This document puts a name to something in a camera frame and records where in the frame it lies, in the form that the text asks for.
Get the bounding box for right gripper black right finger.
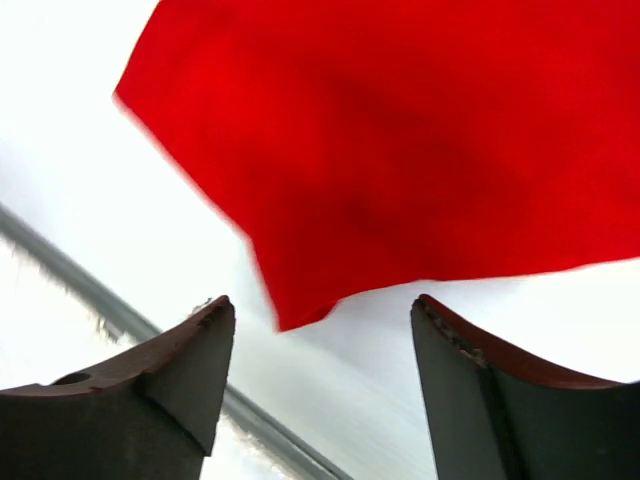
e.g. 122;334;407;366
411;294;639;480

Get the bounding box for red t shirt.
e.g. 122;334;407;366
115;1;639;331

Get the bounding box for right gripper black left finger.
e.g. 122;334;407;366
1;296;235;479

